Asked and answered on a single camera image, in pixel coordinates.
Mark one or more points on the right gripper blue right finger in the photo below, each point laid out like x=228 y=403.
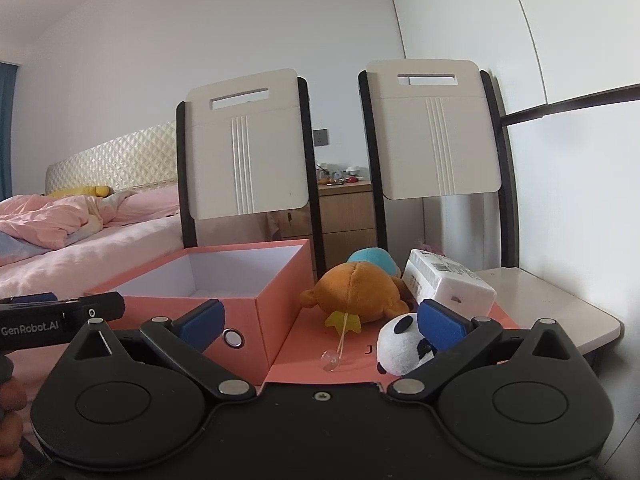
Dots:
x=459 y=343

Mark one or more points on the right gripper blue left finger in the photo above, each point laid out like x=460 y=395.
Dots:
x=181 y=344

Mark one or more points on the small panda plush toy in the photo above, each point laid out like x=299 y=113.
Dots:
x=401 y=347

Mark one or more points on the white tissue pack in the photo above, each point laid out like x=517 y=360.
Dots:
x=433 y=276

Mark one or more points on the orange and blue plush toy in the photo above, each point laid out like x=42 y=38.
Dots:
x=364 y=289

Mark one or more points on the clutter on nightstand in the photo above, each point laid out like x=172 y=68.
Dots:
x=331 y=174

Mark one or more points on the person's left hand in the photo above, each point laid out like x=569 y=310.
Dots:
x=13 y=400

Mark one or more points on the bed with pink sheet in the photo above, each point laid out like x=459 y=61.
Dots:
x=143 y=227

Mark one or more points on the open pink cardboard box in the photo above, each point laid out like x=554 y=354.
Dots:
x=258 y=285

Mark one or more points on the crumpled pink duvet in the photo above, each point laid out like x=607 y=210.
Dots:
x=54 y=223

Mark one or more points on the pink box lid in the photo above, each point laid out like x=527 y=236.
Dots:
x=301 y=362

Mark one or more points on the yellow plush on bed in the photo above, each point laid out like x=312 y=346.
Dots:
x=100 y=191

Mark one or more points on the wooden nightstand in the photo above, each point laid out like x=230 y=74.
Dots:
x=347 y=216

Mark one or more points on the quilted cream headboard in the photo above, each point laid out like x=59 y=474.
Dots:
x=136 y=161

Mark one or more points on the left white folding chair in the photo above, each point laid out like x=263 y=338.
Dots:
x=245 y=146

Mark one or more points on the white folding chair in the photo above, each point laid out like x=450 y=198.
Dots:
x=433 y=129
x=245 y=146

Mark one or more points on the right white folding chair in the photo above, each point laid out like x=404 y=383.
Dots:
x=433 y=129

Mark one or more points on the blue curtain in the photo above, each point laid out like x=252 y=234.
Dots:
x=8 y=74

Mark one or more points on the grey wall switch plate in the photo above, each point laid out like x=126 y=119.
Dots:
x=320 y=137

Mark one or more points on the black horizontal rail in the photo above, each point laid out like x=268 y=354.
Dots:
x=608 y=97

